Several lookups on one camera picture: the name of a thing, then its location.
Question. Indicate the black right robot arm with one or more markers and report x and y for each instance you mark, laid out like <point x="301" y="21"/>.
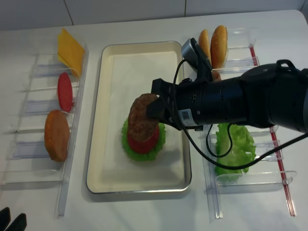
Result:
<point x="264" y="96"/>

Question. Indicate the bun half rear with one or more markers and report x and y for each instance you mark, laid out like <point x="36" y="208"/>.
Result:
<point x="204" y="44"/>

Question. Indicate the clear acrylic right rack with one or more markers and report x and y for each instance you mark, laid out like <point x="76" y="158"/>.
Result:
<point x="270" y="174"/>

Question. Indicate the clear acrylic left rack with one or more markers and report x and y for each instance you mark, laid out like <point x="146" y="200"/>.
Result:
<point x="27" y="161"/>

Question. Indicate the red tomato slice on tray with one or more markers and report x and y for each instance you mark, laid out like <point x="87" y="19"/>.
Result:
<point x="144" y="147"/>

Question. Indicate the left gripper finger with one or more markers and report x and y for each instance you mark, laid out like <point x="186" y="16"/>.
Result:
<point x="19" y="224"/>

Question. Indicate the clear acrylic rack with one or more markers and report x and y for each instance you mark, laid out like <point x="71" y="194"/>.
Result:
<point x="270" y="174"/>
<point x="27" y="161"/>

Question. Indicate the cream metal tray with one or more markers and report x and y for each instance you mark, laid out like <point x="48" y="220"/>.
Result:
<point x="127" y="72"/>

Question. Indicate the yellow cheese slices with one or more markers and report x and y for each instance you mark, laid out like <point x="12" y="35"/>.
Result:
<point x="70" y="52"/>

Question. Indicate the brown meat patty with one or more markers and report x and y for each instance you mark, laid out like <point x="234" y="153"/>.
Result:
<point x="216" y="75"/>
<point x="140" y="127"/>

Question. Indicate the bun half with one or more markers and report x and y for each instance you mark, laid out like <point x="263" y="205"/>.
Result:
<point x="204" y="44"/>
<point x="218" y="47"/>

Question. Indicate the bun half front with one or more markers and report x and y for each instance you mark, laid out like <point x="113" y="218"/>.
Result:
<point x="218" y="47"/>

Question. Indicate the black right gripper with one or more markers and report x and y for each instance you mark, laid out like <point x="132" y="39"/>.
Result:
<point x="192" y="104"/>

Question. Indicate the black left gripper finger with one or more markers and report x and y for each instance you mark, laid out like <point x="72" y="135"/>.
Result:
<point x="5" y="217"/>

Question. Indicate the red tomato slice in rack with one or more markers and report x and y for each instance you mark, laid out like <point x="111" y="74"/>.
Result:
<point x="65" y="93"/>

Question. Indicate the green lettuce on tray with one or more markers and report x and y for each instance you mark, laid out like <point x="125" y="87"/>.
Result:
<point x="151" y="156"/>

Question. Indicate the orange breaded patty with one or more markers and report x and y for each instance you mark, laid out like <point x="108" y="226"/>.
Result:
<point x="56" y="135"/>

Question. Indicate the green lettuce leaf in rack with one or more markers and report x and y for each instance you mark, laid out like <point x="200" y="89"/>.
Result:
<point x="243" y="150"/>

